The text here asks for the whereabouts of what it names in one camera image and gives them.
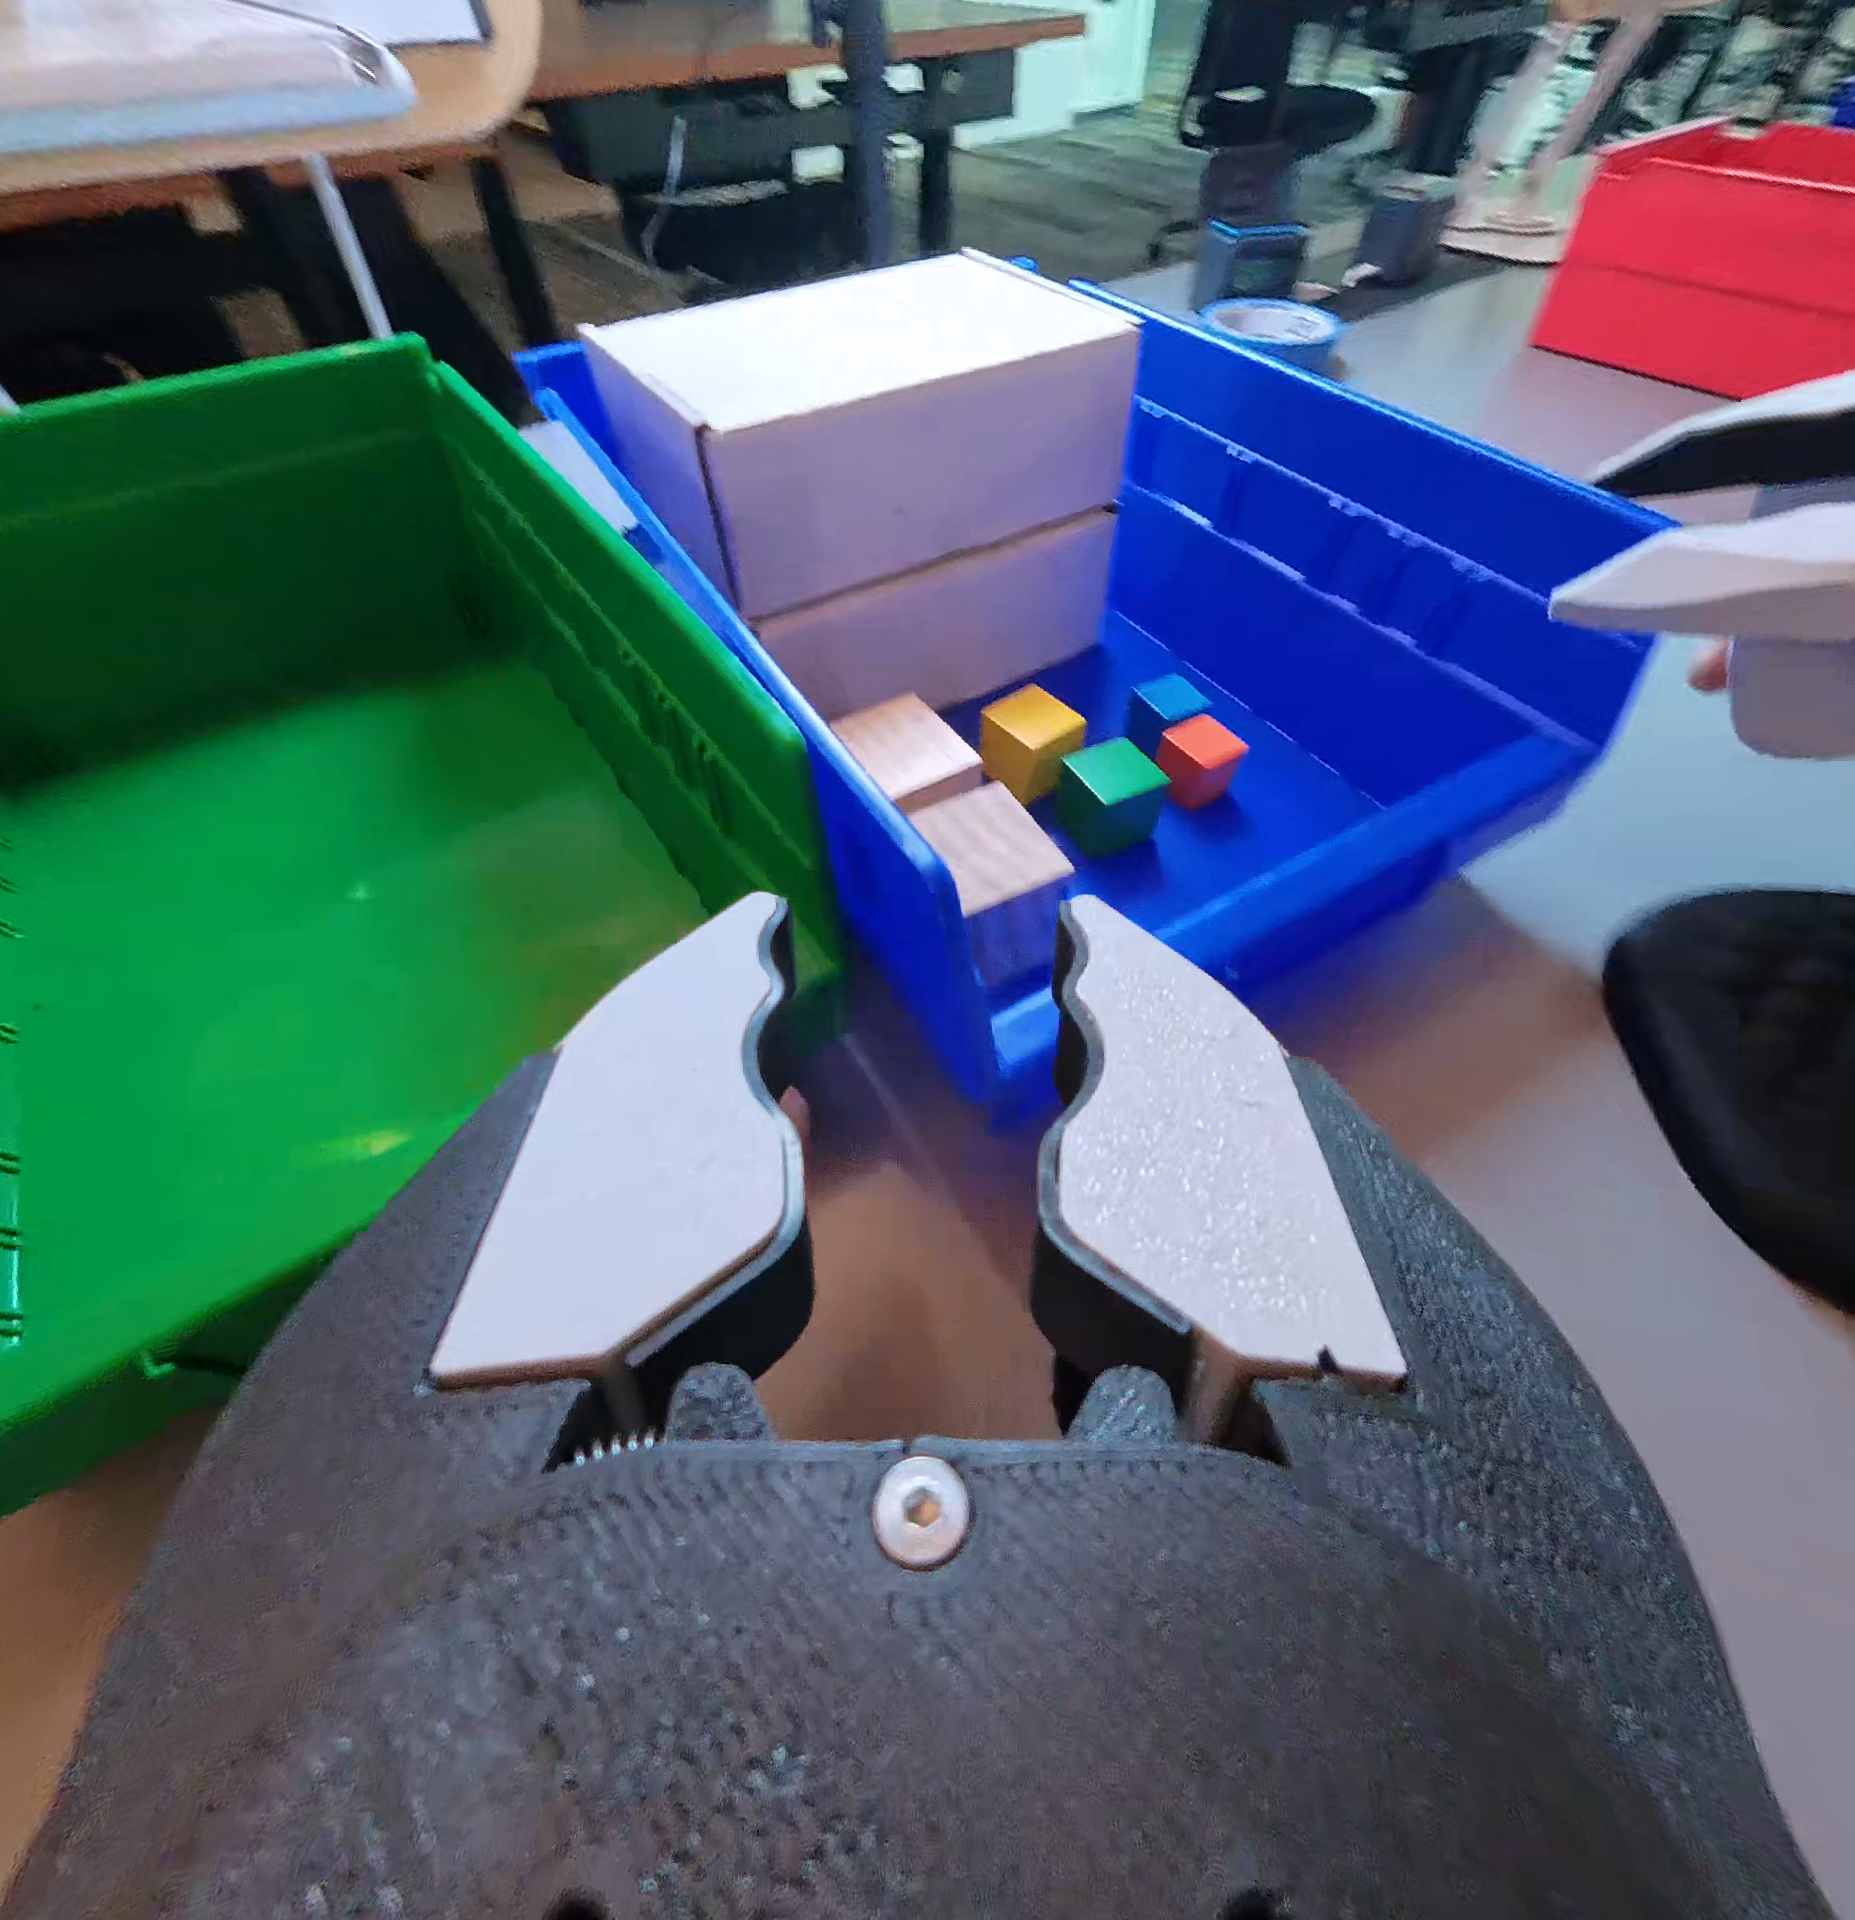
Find yellow wooden cube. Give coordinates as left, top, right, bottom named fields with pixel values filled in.
left=978, top=682, right=1091, bottom=807

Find light wooden desk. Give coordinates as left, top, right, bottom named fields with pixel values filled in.
left=0, top=0, right=550, bottom=209

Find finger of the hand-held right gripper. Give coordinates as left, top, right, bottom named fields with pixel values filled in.
left=1546, top=499, right=1855, bottom=643
left=1589, top=364, right=1855, bottom=505

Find red plastic bin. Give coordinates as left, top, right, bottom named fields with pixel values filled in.
left=1527, top=118, right=1855, bottom=403

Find brown desk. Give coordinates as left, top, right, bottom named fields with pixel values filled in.
left=525, top=0, right=1088, bottom=110

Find green plastic bin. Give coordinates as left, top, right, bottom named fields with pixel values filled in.
left=0, top=335, right=847, bottom=1543

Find plain wooden cube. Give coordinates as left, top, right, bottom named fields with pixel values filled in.
left=830, top=690, right=990, bottom=815
left=909, top=781, right=1080, bottom=919

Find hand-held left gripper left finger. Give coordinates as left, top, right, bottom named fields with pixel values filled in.
left=426, top=893, right=818, bottom=1425

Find dark blue container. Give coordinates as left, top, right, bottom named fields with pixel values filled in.
left=1191, top=144, right=1312, bottom=313

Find blue wooden cube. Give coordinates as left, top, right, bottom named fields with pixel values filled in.
left=1126, top=673, right=1217, bottom=756

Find dark grey container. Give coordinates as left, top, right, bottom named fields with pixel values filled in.
left=1356, top=176, right=1459, bottom=289

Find blue plastic bin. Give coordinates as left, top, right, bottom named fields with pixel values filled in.
left=510, top=260, right=1682, bottom=1108

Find blue tape roll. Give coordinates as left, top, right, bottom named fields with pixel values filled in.
left=1202, top=294, right=1345, bottom=380

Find white cardboard box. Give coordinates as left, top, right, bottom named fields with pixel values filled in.
left=576, top=251, right=1143, bottom=622
left=746, top=506, right=1126, bottom=725

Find black mesh chair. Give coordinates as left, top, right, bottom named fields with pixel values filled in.
left=1599, top=887, right=1855, bottom=1326

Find pale wooden stand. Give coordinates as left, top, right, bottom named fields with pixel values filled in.
left=1441, top=0, right=1674, bottom=273

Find red wooden cube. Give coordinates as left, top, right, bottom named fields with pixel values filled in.
left=1154, top=712, right=1253, bottom=814

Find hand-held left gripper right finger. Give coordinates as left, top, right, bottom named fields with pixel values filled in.
left=1030, top=896, right=1412, bottom=1401

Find green wooden cube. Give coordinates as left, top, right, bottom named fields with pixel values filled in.
left=1053, top=736, right=1173, bottom=859

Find black office chair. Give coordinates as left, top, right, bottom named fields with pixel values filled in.
left=1178, top=0, right=1383, bottom=156

